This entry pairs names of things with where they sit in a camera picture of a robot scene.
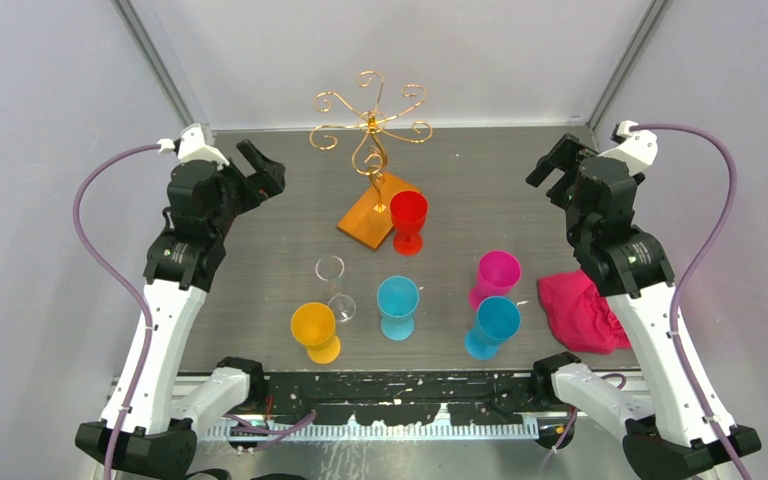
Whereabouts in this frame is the pink plastic wine glass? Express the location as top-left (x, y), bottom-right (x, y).
top-left (468, 250), bottom-right (522, 310)

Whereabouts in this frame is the red plastic wine glass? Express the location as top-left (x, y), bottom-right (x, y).
top-left (390, 191), bottom-right (428, 256)

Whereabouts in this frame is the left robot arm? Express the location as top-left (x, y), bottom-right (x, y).
top-left (75, 139), bottom-right (286, 479)

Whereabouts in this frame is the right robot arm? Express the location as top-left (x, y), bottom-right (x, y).
top-left (526, 130), bottom-right (762, 479)

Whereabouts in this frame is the clear wine glass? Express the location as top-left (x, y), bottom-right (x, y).
top-left (314, 255), bottom-right (357, 323)

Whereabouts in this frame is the yellow plastic wine glass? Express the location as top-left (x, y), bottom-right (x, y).
top-left (290, 302), bottom-right (341, 365)

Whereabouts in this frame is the blue wine glass right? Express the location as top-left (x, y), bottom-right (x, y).
top-left (464, 296), bottom-right (522, 360)

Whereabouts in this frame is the blue wine glass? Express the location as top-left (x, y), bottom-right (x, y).
top-left (376, 276), bottom-right (420, 341)
top-left (464, 296), bottom-right (522, 360)

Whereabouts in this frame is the blue wine glass centre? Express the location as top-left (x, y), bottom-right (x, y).
top-left (376, 276), bottom-right (420, 341)

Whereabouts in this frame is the pink crumpled cloth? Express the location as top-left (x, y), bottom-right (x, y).
top-left (537, 270), bottom-right (631, 355)

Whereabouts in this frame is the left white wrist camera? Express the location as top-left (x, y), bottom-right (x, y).
top-left (157, 123), bottom-right (231, 170)

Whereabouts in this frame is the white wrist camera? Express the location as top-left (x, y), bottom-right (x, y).
top-left (157, 123), bottom-right (231, 170)
top-left (605, 120), bottom-right (658, 176)

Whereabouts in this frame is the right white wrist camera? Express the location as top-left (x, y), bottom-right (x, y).
top-left (605, 120), bottom-right (658, 176)

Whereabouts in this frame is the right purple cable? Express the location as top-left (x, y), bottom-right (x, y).
top-left (629, 123), bottom-right (756, 480)

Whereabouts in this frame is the purple cable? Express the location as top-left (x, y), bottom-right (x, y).
top-left (629, 123), bottom-right (756, 480)
top-left (72, 144), bottom-right (163, 480)

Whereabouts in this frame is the gold wire glass rack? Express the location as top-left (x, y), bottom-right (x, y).
top-left (308, 70), bottom-right (434, 251)

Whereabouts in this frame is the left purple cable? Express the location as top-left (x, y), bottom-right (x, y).
top-left (72, 144), bottom-right (163, 480)

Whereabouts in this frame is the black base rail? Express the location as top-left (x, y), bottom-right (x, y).
top-left (231, 371), bottom-right (571, 427)

